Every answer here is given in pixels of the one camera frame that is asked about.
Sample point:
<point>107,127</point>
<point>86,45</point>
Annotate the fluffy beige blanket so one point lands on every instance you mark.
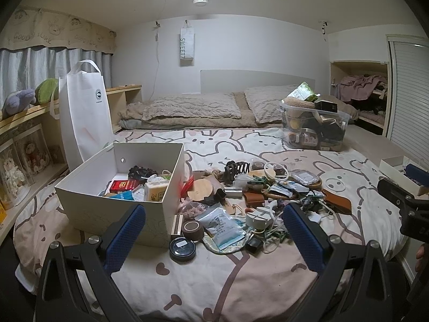
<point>132,112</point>

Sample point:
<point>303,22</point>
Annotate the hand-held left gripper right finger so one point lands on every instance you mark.
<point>301,238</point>

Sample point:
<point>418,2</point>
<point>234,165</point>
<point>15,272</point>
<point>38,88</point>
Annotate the pink clothes pile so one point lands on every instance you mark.
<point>360,85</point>

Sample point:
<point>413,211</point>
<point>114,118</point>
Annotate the brown leather case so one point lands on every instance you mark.
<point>338,203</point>

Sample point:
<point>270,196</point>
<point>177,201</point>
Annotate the beige quilted pillow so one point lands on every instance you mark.
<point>268,104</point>
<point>191,107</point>

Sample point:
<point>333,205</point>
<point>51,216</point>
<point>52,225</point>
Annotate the printed beige valance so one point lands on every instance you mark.
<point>50,35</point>

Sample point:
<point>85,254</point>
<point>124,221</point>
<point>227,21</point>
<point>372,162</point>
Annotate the wooden closet niche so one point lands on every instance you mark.
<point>337,70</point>

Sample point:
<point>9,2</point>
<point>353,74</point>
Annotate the yellow paper box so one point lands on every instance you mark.
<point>156,192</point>

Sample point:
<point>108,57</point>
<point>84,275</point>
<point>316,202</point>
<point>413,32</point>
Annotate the brown tape roll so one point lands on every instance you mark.
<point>192,231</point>

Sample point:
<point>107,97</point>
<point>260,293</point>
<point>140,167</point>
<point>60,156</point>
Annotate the gold brocade pouch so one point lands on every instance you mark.
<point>249,233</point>

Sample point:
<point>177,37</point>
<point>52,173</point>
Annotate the bunny print bed sheet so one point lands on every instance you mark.
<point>207,275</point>

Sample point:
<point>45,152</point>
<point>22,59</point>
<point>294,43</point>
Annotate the red cigarette pack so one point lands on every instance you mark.
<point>123,185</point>

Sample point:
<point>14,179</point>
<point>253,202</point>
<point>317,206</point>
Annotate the white headboard panel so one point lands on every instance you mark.
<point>254,80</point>

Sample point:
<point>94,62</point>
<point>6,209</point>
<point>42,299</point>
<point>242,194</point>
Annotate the wooden bedside shelf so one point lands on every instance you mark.
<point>124,99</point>

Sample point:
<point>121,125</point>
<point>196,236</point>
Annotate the blue packet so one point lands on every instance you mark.
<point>122,196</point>

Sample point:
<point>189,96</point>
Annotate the black hair claw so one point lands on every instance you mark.
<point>236,171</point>

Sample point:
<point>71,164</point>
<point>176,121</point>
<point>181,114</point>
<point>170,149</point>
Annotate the white tote bag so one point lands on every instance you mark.
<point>85,117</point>

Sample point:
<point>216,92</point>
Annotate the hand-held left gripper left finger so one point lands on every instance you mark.
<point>125,234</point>

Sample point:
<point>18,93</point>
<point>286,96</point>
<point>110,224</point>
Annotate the small black case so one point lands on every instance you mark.
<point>254,245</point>

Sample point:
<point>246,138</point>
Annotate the white doll display case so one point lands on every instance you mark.
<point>11,174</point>

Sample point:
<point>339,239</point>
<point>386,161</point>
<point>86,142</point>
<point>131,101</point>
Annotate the white louvered door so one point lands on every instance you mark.
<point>410,90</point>

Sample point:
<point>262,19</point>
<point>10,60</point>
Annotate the green snack bag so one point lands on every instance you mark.
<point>303,92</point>

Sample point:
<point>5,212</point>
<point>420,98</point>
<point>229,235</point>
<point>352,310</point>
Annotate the round wooden lid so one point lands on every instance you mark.
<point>200,189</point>

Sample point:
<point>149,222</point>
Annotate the brown leather pouch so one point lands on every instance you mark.
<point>254,200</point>

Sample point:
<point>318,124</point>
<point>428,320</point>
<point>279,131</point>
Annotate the white hanging paper bag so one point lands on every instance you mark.
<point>187,47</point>

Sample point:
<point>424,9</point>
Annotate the white smoke detector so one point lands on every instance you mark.
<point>200,1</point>

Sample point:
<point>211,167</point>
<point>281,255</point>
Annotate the clear plastic storage bin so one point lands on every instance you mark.
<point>315,130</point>

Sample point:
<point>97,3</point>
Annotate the bag of pink candy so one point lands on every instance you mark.
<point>191,209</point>

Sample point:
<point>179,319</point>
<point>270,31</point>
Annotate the purple plush toy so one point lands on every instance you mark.
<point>18,102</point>

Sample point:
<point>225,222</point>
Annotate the white and blue foil pouch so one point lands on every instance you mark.
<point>219,226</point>

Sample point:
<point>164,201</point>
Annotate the red packet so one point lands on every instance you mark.
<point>188,185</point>

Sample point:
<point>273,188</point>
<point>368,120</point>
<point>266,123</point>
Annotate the silver metal bar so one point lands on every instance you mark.
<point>233,192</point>

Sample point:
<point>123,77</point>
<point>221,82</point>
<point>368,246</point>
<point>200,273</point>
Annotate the black round tin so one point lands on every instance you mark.
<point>182,250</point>

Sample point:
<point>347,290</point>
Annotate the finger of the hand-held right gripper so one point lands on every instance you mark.
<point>392,193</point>

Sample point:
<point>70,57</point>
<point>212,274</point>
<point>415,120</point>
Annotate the grey curtain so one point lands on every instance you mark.
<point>33,67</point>

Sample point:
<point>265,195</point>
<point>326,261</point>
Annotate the white cardboard box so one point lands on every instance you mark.
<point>83,204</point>

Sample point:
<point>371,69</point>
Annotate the brown doll display case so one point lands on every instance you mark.
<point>33,156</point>

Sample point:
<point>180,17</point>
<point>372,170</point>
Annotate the beige harmonica box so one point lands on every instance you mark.
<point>176,225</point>

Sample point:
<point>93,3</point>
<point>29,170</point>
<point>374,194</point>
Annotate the green plush toy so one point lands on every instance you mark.
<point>45,90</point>

